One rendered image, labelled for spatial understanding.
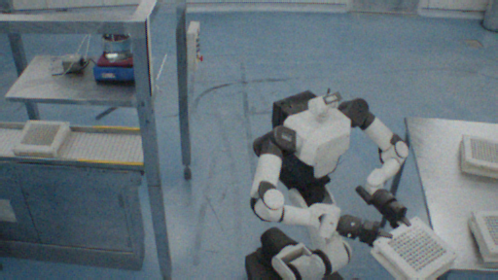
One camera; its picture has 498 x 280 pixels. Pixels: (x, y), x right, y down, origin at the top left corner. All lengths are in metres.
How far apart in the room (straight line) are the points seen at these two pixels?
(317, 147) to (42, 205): 1.59
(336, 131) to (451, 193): 0.74
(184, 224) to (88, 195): 0.88
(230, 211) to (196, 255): 0.44
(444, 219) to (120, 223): 1.69
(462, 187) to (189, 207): 1.82
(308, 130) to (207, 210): 1.56
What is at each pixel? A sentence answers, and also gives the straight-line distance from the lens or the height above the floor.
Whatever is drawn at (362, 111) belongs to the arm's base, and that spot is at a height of 1.26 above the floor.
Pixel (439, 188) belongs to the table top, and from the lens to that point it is 2.60.
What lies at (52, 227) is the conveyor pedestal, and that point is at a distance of 3.08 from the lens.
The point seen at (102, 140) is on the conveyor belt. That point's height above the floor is 0.89.
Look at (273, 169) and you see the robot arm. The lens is 1.98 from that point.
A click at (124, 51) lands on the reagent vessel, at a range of 2.27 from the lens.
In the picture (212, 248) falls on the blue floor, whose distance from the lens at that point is 3.29.
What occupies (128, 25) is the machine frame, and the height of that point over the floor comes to 1.67.
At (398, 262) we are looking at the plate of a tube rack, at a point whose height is 1.06.
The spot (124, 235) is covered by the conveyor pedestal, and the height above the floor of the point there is 0.33.
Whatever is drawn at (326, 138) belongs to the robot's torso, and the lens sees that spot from 2.13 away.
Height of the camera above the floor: 2.53
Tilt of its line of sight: 38 degrees down
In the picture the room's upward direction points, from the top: 3 degrees clockwise
